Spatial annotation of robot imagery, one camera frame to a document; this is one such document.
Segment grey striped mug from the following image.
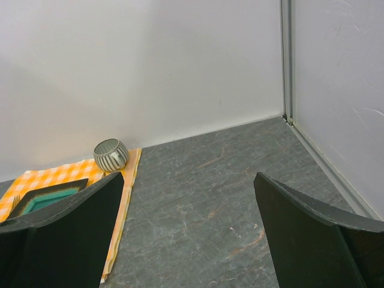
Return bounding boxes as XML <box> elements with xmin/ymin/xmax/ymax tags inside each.
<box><xmin>93</xmin><ymin>139</ymin><xmax>130</xmax><ymax>172</ymax></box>

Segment yellow checkered cloth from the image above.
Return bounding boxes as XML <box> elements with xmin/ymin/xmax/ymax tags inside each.
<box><xmin>1</xmin><ymin>148</ymin><xmax>142</xmax><ymax>283</ymax></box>

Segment black teal square plate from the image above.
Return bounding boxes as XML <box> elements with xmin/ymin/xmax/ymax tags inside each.
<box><xmin>7</xmin><ymin>178</ymin><xmax>88</xmax><ymax>220</ymax></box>

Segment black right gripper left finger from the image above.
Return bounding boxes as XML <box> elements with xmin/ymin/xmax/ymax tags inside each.
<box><xmin>1</xmin><ymin>172</ymin><xmax>124</xmax><ymax>287</ymax></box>

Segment aluminium corner post right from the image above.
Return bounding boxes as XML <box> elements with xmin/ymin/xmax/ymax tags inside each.
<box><xmin>280</xmin><ymin>0</ymin><xmax>296</xmax><ymax>127</ymax></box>

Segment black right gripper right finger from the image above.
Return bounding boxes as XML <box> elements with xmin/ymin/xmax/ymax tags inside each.
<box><xmin>254</xmin><ymin>172</ymin><xmax>383</xmax><ymax>287</ymax></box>

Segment gold fork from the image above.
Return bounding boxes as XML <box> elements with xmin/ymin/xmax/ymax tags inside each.
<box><xmin>8</xmin><ymin>195</ymin><xmax>20</xmax><ymax>218</ymax></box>

